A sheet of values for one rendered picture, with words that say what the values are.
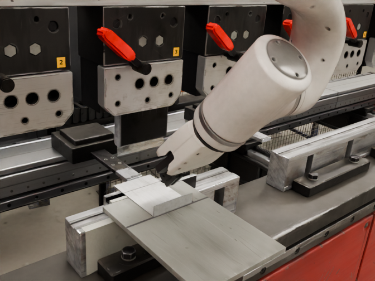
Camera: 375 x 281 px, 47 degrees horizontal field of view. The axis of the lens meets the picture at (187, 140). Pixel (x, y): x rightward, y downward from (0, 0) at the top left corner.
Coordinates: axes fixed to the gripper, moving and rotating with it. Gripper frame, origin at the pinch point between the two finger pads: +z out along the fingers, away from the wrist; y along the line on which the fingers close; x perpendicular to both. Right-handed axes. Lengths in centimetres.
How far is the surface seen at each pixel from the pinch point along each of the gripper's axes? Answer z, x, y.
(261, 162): 33, -5, -57
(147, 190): 9.1, -0.8, 0.1
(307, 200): 14.1, 13.0, -43.5
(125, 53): -16.3, -13.9, 9.4
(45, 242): 167, -33, -27
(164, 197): 6.8, 1.9, -1.3
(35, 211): 188, -57, -34
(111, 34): -18.3, -15.6, 11.6
